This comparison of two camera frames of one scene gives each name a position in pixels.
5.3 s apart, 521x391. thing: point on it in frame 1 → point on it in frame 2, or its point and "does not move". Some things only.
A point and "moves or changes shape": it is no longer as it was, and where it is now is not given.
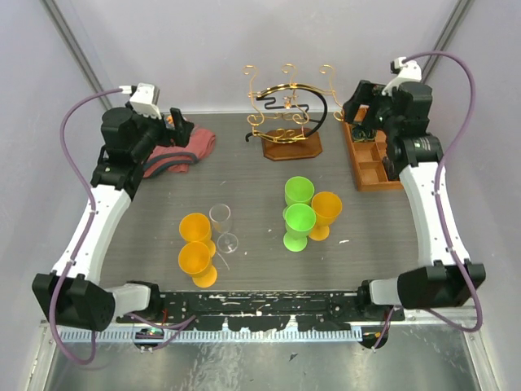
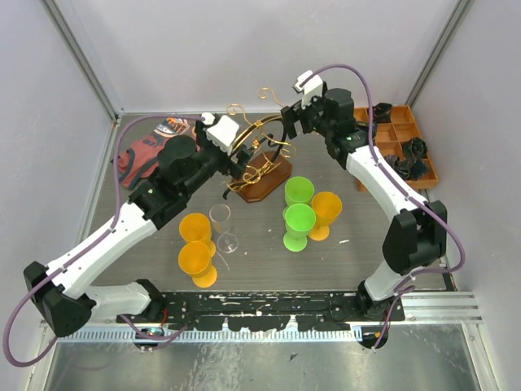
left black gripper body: x=165 y=137 → x=224 y=164
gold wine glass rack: x=288 y=115 moves or changes shape
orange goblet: x=196 y=227 does not move
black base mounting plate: x=265 y=310 does not move
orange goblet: x=327 y=206 does not move
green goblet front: x=299 y=218 does not move
